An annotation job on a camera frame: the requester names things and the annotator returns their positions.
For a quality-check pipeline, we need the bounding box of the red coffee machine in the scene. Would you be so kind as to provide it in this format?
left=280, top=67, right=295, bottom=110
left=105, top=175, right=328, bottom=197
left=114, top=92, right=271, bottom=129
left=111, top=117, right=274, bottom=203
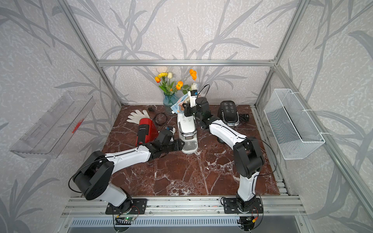
left=136, top=118, right=159, bottom=146

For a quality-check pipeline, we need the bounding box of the black coffee machine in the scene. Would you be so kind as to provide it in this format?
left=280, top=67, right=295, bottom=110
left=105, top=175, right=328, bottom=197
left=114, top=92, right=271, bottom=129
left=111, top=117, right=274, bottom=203
left=218, top=101, right=240, bottom=128

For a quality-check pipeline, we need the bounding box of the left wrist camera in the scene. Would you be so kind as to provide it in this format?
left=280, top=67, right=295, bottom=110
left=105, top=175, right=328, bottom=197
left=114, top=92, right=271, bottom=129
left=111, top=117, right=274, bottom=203
left=166, top=126, right=176, bottom=134

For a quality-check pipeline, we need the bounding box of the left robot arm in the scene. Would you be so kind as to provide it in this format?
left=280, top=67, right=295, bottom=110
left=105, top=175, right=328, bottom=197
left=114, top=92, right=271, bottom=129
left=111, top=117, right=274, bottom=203
left=71, top=129, right=185, bottom=207

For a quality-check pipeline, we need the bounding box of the white coffee machine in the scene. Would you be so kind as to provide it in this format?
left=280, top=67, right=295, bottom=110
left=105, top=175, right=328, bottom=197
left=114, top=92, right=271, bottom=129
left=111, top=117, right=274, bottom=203
left=177, top=113, right=198, bottom=154

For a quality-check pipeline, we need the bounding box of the blue glass vase with flowers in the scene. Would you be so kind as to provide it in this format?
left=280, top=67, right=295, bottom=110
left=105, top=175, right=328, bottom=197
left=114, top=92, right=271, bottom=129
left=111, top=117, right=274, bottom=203
left=154, top=70, right=198, bottom=113

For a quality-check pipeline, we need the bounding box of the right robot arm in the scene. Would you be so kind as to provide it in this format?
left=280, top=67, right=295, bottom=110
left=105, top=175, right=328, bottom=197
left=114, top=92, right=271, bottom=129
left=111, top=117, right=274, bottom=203
left=182, top=97, right=273, bottom=212

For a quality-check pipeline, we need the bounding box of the white work glove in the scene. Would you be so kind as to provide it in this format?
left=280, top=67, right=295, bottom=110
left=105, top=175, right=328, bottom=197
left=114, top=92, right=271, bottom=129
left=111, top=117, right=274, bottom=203
left=126, top=110, right=150, bottom=124

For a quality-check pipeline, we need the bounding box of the colourful striped cloth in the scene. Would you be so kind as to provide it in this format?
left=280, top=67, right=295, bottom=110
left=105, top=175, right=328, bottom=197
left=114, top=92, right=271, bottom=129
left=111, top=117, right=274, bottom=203
left=171, top=94, right=190, bottom=114

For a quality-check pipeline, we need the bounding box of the clear plastic wall shelf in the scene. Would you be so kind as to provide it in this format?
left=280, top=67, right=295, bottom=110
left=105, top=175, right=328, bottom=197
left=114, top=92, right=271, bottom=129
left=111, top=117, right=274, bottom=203
left=10, top=91, right=95, bottom=159

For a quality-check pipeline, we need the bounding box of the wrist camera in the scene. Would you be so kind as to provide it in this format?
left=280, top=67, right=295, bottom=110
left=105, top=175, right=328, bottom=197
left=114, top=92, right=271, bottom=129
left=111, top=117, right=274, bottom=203
left=166, top=126, right=176, bottom=134
left=187, top=90, right=198, bottom=108

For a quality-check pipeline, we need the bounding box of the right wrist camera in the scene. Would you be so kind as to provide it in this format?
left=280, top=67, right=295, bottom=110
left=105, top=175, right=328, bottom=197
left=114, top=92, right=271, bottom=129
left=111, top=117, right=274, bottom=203
left=187, top=90, right=198, bottom=108

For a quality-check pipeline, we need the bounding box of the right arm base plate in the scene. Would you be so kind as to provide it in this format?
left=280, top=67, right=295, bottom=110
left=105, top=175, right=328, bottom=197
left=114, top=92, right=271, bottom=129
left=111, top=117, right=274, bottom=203
left=220, top=196, right=263, bottom=214

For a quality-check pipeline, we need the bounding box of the white wire basket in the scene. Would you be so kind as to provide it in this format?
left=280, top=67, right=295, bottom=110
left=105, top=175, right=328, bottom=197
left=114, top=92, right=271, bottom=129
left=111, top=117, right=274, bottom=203
left=264, top=89, right=325, bottom=160

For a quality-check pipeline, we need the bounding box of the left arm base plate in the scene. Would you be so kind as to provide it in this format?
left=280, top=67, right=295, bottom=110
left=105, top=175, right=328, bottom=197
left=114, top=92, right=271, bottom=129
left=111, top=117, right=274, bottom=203
left=105, top=198, right=148, bottom=216

